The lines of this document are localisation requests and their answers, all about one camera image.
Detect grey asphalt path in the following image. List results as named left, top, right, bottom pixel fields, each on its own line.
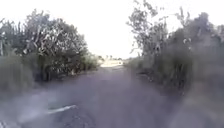
left=0, top=65, right=224, bottom=128

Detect dense green bushes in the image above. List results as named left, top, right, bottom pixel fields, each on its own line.
left=0, top=9, right=101, bottom=94

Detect tall dark bushes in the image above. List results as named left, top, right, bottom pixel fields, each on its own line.
left=124, top=0, right=224, bottom=98

